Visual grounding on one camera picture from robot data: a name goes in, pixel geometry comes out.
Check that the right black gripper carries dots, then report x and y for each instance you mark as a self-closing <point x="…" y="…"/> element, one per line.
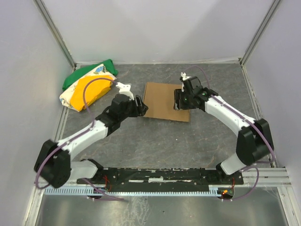
<point x="179" y="100"/>

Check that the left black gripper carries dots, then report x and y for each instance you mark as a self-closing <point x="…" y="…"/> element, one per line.
<point x="137" y="106"/>

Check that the brown cardboard box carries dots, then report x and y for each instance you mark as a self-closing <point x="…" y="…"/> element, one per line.
<point x="159" y="97"/>

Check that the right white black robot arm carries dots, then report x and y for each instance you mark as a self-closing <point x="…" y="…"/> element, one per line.
<point x="254" y="139"/>

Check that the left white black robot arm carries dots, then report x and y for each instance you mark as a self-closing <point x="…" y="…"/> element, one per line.
<point x="55" y="162"/>

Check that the yellow white patterned cloth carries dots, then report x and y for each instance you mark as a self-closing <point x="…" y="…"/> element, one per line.
<point x="87" y="84"/>

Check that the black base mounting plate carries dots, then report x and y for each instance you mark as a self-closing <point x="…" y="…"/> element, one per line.
<point x="163" y="179"/>

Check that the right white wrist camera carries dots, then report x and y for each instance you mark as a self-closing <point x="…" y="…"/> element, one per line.
<point x="183" y="78"/>

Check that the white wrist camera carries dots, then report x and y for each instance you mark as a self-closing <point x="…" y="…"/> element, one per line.
<point x="183" y="78"/>
<point x="125" y="89"/>

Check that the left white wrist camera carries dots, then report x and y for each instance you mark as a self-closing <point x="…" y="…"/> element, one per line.
<point x="125" y="89"/>

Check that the left aluminium frame post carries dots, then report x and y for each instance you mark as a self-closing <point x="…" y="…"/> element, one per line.
<point x="54" y="30"/>

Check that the aluminium frame post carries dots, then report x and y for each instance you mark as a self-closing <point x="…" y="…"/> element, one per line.
<point x="260" y="31"/>
<point x="54" y="30"/>

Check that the aluminium front rail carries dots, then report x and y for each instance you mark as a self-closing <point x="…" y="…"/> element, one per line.
<point x="261" y="177"/>

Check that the right aluminium frame post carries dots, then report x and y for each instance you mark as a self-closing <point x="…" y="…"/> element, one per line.
<point x="260" y="31"/>

